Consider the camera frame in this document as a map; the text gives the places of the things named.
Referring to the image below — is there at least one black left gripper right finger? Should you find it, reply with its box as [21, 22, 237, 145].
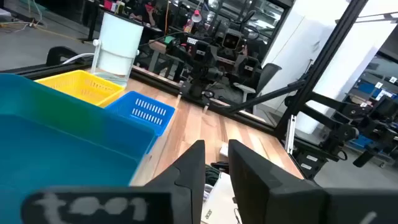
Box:
[228, 139, 327, 224]

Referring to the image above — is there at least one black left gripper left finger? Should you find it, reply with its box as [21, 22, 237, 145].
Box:
[145, 139, 206, 224]

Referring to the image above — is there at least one plain white box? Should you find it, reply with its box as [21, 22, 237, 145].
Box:
[200, 172, 244, 224]

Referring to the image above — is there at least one teal plastic bin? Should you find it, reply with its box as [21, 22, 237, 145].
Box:
[0, 73, 157, 224]

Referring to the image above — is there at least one blue slotted plastic basket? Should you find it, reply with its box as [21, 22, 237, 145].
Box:
[104, 90, 177, 155]

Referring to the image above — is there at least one grey office chair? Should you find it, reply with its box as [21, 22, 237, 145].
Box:
[232, 63, 283, 114]

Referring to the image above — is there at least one yellow slotted plastic basket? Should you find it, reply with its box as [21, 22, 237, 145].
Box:
[34, 69, 126, 108]

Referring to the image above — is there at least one white cylindrical container on stand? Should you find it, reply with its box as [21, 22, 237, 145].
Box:
[90, 11, 145, 88]

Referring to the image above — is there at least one black aluminium table frame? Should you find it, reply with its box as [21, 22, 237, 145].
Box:
[0, 0, 369, 156]

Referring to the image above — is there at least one white hose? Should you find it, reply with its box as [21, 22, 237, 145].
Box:
[61, 52, 95, 65]

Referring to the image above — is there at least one black curved bracket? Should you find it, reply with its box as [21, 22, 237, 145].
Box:
[45, 45, 83, 67]

